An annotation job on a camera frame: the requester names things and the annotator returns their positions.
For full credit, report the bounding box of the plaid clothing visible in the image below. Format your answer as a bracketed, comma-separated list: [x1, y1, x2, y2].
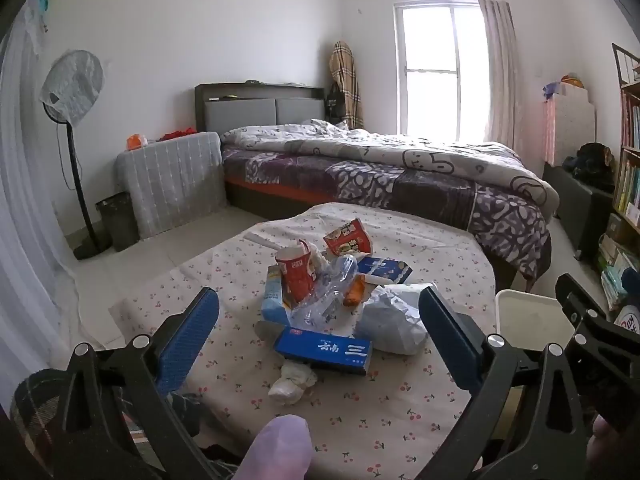
[10, 367, 76, 466]

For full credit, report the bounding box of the person's right hand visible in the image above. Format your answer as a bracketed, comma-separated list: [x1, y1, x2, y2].
[586, 417, 620, 480]

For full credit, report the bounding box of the pale curtain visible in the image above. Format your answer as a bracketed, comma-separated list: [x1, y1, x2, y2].
[477, 0, 523, 153]

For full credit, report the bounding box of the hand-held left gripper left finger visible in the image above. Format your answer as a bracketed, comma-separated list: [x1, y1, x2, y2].
[52, 287, 223, 480]

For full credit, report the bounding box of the black bag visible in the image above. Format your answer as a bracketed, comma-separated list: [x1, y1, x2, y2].
[325, 84, 346, 123]

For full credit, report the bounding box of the dark blue box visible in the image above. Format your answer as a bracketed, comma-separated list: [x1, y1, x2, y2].
[356, 255, 413, 285]

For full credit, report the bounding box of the white plastic bag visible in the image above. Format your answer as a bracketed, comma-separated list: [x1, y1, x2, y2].
[360, 282, 433, 356]

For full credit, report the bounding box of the row of shelved books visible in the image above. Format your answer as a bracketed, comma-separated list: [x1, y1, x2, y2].
[612, 95, 640, 221]

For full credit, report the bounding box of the bed with purple patterned sheet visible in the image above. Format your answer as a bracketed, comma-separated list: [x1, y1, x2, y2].
[220, 130, 553, 281]

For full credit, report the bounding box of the red paper cup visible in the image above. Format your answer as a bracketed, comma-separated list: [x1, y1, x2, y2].
[275, 241, 317, 306]

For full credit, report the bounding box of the person's left hand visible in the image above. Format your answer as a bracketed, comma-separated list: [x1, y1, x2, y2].
[244, 415, 315, 480]

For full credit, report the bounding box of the dark storage bench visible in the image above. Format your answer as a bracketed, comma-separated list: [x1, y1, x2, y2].
[542, 162, 613, 261]

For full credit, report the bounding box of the dark clothing pile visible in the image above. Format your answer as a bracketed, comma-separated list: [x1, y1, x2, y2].
[562, 142, 617, 191]

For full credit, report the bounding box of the dark bed headboard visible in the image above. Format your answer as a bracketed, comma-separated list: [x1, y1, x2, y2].
[194, 82, 327, 133]

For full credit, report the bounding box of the wooden bookshelf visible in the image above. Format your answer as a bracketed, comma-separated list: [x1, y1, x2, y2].
[597, 42, 640, 311]

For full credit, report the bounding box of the white tissue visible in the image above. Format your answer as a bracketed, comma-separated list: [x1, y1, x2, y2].
[267, 362, 318, 406]

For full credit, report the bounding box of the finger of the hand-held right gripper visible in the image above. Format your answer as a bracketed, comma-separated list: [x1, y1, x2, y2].
[555, 274, 640, 348]
[574, 320, 640, 433]

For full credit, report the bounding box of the stack of pale books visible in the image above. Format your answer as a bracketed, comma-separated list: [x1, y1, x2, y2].
[597, 232, 633, 306]

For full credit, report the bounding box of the red snack packet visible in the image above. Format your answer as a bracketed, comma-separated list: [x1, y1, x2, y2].
[322, 217, 373, 257]

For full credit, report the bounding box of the orange wrapper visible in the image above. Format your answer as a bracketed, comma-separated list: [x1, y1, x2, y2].
[342, 276, 367, 307]

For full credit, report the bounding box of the grey checked cloth covered cabinet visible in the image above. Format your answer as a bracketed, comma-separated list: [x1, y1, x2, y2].
[115, 131, 223, 240]

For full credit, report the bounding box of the window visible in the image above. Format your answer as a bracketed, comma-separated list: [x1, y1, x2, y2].
[393, 0, 488, 143]

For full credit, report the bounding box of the standing fan with plastic cover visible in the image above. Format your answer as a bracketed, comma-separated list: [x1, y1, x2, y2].
[40, 50, 113, 261]

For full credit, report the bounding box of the light blue carton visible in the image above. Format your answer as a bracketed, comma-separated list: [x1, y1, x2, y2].
[260, 265, 296, 323]

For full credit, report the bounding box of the white printed quilt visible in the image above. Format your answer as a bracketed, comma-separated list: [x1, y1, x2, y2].
[220, 119, 560, 221]

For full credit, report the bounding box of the crushed clear plastic bottle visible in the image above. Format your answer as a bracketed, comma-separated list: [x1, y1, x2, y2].
[290, 255, 361, 331]

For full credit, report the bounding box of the white trash bin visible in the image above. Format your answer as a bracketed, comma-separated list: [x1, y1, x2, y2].
[495, 289, 591, 356]

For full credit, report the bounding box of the printed cardboard box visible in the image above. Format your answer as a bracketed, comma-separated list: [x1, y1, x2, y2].
[612, 300, 640, 336]

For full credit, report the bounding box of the dark wastebasket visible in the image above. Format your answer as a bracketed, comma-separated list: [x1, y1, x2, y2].
[95, 192, 140, 252]

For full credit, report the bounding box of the white fabric cabinet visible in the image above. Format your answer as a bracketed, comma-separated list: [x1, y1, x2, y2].
[542, 82, 597, 167]

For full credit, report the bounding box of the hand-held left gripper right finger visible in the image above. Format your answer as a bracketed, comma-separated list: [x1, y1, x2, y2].
[419, 284, 596, 480]

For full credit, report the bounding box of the blue box with white print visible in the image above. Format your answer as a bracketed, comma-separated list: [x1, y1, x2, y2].
[274, 326, 373, 376]

